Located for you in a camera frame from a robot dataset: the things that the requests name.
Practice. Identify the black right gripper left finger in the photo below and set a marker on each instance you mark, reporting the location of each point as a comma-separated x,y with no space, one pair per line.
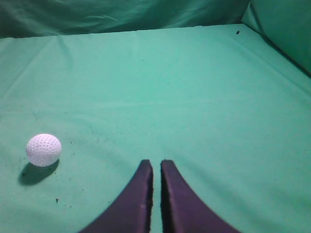
130,212

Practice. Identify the green cloth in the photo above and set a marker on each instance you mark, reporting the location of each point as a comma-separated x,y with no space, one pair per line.
221,87

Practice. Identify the white golf ball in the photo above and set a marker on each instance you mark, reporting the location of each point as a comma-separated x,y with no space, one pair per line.
43,150

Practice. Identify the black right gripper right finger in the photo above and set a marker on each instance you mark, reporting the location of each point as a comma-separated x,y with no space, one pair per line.
182,211

